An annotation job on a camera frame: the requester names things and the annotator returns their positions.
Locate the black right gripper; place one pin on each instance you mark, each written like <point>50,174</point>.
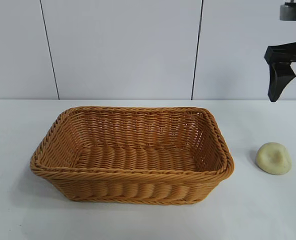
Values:
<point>288,51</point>

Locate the pale yellow egg yolk pastry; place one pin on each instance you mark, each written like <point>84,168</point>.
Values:
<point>273,158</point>

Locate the orange woven wicker basket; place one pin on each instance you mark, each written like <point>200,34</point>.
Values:
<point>138,155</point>

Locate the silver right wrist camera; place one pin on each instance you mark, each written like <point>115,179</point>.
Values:
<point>293,12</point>

